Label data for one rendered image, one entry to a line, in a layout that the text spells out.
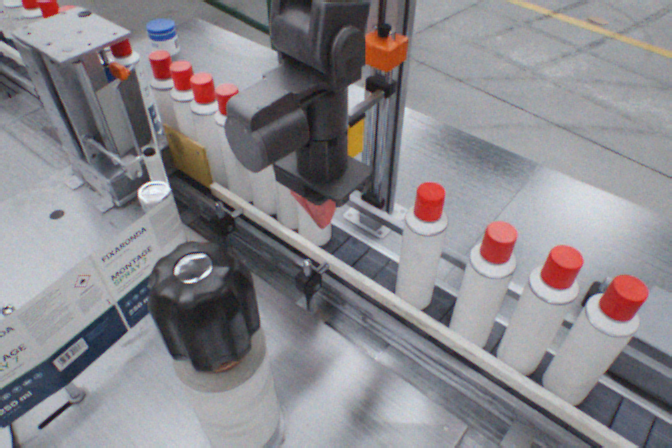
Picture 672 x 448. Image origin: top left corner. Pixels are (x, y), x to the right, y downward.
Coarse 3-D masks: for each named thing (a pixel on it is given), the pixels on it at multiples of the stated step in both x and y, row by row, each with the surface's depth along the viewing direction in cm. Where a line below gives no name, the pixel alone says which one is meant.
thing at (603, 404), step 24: (240, 216) 84; (336, 240) 80; (360, 240) 80; (312, 264) 77; (360, 264) 77; (384, 264) 77; (432, 312) 71; (432, 336) 68; (504, 384) 64; (600, 384) 64; (576, 408) 62; (600, 408) 61; (624, 408) 61; (576, 432) 59; (624, 432) 59; (648, 432) 60
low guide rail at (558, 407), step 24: (216, 192) 84; (264, 216) 79; (288, 240) 77; (336, 264) 72; (360, 288) 71; (384, 288) 69; (408, 312) 67; (456, 336) 64; (480, 360) 63; (528, 384) 60; (552, 408) 59; (600, 432) 56
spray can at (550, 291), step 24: (552, 264) 51; (576, 264) 50; (528, 288) 55; (552, 288) 53; (576, 288) 54; (528, 312) 56; (552, 312) 54; (504, 336) 63; (528, 336) 58; (552, 336) 58; (504, 360) 64; (528, 360) 61
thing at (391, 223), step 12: (348, 204) 76; (360, 204) 74; (372, 216) 74; (384, 216) 72; (396, 228) 72; (444, 252) 68; (456, 252) 68; (456, 264) 68; (516, 288) 64; (516, 300) 64; (564, 324) 61; (624, 348) 58; (624, 360) 58; (636, 360) 57; (648, 360) 57; (648, 372) 57; (660, 372) 56
